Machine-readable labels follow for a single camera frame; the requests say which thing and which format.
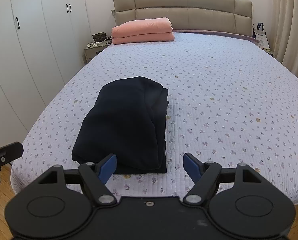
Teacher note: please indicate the black hoodie with white stripes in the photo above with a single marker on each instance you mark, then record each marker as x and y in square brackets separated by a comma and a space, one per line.
[129, 121]

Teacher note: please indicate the folded pink blanket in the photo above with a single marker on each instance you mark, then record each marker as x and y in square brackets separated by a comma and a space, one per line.
[148, 30]

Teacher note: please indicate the beige padded headboard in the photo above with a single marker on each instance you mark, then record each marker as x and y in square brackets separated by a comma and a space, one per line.
[229, 16]

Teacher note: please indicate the floral quilted bed cover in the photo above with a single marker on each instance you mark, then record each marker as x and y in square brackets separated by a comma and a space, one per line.
[229, 102]

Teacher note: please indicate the white paper shopping bag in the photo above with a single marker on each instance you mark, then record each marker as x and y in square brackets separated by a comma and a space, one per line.
[260, 35]

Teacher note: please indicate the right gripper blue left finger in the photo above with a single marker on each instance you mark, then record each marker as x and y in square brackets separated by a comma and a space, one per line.
[102, 170]

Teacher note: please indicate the white wardrobe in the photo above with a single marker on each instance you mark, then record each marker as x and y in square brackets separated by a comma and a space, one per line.
[41, 48]

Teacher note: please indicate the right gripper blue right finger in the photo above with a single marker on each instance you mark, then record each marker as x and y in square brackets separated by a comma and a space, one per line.
[196, 169]

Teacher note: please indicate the beige nightstand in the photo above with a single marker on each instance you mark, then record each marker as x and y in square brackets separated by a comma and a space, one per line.
[93, 49]

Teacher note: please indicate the beige pleated curtain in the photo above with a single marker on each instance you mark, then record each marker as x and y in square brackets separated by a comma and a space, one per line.
[284, 34]

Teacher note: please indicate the brown patterned pouch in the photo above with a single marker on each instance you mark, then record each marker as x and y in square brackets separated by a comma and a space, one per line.
[99, 37]

